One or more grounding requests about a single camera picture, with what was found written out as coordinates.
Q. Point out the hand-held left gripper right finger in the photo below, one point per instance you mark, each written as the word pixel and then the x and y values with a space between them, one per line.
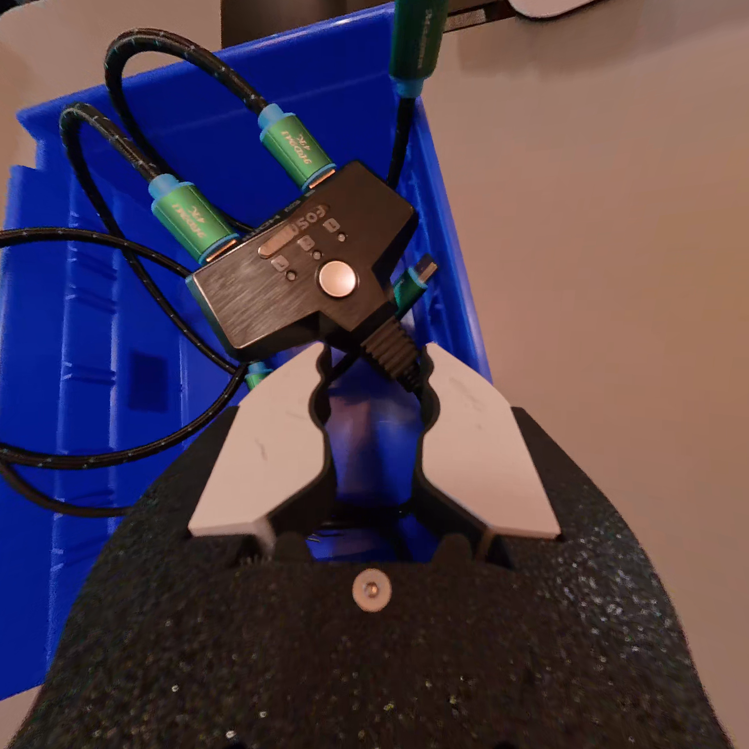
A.
pixel 480 462

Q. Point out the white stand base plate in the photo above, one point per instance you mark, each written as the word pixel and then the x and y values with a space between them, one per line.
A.
pixel 544 7

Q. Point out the blue plastic bin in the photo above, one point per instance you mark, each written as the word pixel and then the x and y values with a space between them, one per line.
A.
pixel 88 351

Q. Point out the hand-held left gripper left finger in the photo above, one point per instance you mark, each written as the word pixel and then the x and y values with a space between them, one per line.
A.
pixel 263 462

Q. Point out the black metal switch box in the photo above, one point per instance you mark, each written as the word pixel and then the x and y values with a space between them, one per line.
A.
pixel 263 298

